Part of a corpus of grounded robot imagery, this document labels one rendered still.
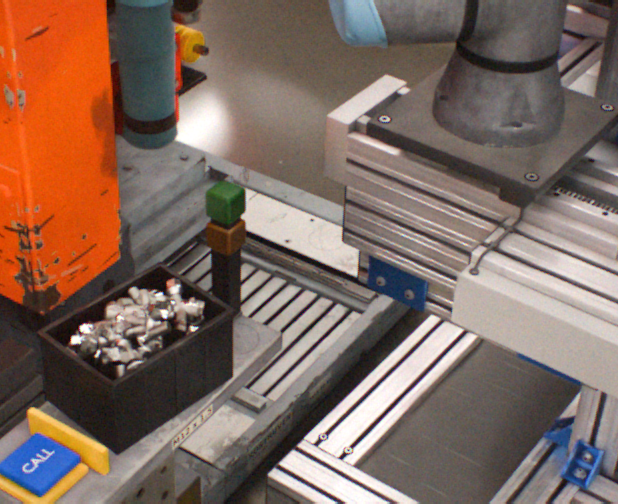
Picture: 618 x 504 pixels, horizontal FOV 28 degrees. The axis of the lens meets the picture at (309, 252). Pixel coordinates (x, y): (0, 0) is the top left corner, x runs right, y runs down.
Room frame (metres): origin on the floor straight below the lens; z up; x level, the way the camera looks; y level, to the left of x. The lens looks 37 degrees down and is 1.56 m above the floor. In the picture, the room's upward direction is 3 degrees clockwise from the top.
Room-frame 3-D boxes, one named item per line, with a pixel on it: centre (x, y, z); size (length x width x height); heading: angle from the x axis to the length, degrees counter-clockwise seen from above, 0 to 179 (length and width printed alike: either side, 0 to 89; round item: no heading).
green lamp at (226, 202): (1.33, 0.11, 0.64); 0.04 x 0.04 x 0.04; 58
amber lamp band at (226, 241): (1.33, 0.11, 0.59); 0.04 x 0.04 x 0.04; 58
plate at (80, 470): (1.01, 0.30, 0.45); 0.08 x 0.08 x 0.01; 58
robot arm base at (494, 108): (1.28, -0.21, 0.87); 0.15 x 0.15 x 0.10
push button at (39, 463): (1.01, 0.30, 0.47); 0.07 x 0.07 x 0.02; 58
